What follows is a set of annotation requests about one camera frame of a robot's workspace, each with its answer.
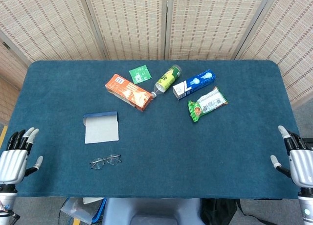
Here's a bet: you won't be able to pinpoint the blue plastic item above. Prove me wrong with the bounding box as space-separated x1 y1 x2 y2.
91 198 108 225

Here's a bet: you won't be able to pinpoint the green tea sachet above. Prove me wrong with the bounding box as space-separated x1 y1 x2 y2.
129 65 152 85

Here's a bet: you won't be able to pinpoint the blue white toothpaste box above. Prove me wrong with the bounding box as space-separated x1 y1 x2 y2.
172 69 217 101

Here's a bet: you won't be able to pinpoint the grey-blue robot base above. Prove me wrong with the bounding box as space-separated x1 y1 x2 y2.
101 197 205 225

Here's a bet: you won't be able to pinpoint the white notepad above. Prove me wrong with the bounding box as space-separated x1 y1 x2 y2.
82 197 105 205

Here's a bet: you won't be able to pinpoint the teal tablecloth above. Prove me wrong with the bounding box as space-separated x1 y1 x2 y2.
0 60 309 200

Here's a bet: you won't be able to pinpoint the orange cardboard carton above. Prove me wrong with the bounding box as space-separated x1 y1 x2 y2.
105 73 154 112

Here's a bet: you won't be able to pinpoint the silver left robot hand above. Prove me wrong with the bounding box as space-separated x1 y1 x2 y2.
0 127 44 185

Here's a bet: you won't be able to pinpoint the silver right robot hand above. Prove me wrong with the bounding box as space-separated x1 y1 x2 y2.
270 125 313 189

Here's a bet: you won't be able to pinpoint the wire-frame eyeglasses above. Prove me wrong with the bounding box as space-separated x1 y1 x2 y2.
89 154 122 170

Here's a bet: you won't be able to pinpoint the plastic bottle yellow-green label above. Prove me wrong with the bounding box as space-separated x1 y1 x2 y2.
151 64 183 98

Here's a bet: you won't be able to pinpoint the clear plastic bag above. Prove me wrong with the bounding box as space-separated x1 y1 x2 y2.
60 197 103 225

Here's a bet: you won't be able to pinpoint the woven bamboo screen panel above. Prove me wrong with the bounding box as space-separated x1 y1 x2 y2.
234 0 313 108
0 30 29 124
0 0 107 63
82 0 169 61
166 0 273 61

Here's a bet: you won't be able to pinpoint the black bag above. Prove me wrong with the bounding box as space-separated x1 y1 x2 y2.
200 198 245 225

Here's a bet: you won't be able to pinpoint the green snack bag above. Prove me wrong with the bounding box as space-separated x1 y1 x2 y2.
187 86 229 123

